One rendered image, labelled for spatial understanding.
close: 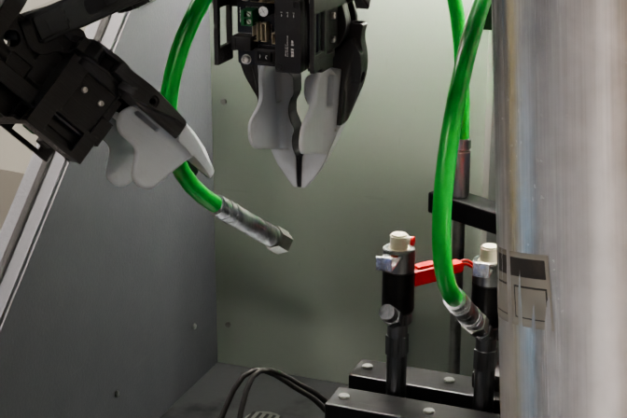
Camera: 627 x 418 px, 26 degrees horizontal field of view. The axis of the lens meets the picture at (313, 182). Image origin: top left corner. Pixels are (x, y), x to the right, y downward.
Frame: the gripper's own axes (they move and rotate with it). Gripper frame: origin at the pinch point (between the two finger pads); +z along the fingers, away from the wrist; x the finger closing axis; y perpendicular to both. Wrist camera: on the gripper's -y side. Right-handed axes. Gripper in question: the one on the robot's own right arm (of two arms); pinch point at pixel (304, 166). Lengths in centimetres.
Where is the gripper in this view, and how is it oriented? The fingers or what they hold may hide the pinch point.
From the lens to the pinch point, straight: 96.9
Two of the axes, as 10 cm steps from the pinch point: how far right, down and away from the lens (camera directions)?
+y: -3.6, 2.9, -8.9
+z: 0.0, 9.5, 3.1
